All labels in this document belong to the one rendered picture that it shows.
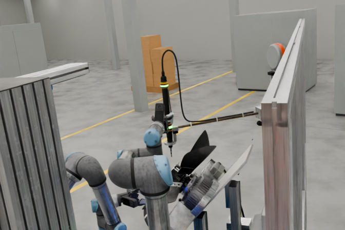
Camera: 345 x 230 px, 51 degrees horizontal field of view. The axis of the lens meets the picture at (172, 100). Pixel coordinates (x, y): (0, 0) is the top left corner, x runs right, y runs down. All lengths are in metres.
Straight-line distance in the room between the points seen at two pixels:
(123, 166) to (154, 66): 9.13
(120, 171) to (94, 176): 0.56
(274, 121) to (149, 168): 0.81
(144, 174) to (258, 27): 8.21
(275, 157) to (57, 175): 0.90
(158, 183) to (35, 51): 7.39
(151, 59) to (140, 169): 9.15
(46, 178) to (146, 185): 0.35
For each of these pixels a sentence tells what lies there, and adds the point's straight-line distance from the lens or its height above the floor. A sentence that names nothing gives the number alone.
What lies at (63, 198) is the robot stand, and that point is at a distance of 1.42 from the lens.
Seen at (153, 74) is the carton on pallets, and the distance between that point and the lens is 10.49.
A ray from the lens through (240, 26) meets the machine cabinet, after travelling 9.57.
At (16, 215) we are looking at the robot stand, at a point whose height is 1.65.
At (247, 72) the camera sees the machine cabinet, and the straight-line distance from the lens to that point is 9.65.
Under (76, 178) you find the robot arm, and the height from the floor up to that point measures 1.41.
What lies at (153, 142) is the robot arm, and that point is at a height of 1.62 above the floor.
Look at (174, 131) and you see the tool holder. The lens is 2.13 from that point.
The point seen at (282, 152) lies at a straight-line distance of 0.62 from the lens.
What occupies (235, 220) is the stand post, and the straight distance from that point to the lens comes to 2.38.
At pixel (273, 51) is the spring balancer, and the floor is 1.92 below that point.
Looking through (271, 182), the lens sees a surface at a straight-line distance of 0.64.
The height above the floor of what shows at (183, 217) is 1.01.
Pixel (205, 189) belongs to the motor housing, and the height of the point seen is 1.15.
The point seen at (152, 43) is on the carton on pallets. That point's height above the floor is 1.37.
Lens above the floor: 2.20
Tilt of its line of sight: 14 degrees down
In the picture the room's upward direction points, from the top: 6 degrees counter-clockwise
